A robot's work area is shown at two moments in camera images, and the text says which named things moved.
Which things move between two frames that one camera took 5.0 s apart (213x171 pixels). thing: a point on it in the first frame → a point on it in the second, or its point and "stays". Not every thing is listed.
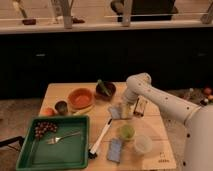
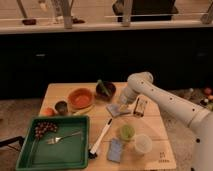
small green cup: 127,132 stays
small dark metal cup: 61,107 stays
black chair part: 20,139 stays
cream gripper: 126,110 → 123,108
